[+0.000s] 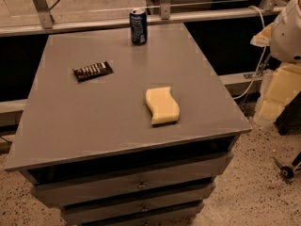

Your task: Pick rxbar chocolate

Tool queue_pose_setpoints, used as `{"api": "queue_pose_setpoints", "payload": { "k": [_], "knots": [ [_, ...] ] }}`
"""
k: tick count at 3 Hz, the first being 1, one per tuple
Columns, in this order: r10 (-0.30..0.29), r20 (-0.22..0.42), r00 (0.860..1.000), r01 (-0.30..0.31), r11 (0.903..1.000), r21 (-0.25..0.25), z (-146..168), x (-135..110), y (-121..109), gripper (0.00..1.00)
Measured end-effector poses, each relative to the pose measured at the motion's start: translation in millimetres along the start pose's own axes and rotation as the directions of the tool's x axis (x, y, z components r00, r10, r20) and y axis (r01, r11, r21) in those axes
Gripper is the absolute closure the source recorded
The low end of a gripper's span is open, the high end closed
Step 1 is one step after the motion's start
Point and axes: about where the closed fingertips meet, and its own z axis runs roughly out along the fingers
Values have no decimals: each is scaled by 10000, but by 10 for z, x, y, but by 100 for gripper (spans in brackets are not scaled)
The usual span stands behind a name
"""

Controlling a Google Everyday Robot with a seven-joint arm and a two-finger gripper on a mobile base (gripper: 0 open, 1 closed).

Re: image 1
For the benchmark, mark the black caster wheel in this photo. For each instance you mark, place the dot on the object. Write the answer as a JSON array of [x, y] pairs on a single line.
[[288, 172]]

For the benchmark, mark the blue soda can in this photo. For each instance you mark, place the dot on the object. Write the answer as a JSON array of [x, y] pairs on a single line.
[[138, 25]]

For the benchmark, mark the yellow sponge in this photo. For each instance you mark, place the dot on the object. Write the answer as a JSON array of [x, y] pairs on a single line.
[[162, 105]]

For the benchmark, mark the black rxbar chocolate wrapper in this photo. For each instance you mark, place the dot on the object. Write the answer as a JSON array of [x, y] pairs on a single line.
[[92, 71]]

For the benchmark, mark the top grey drawer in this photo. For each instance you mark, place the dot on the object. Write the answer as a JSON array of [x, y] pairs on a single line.
[[119, 183]]

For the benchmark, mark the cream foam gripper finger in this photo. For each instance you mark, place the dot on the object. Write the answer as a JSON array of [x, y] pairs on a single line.
[[284, 86], [262, 39]]

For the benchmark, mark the middle grey drawer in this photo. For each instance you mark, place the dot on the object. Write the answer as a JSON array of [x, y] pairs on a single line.
[[138, 202]]

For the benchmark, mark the metal frame rail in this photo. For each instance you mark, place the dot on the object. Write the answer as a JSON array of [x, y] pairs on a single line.
[[31, 17]]

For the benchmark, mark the bottom grey drawer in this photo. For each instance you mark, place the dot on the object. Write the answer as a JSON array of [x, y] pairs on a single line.
[[152, 217]]

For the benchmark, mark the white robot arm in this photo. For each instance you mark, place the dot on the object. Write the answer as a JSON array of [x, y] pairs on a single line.
[[283, 36]]

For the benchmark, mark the grey drawer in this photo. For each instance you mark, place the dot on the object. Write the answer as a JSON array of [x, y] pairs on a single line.
[[119, 183], [138, 202], [152, 217]]

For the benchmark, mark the grey drawer cabinet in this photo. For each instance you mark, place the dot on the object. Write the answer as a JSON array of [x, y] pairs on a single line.
[[72, 129]]

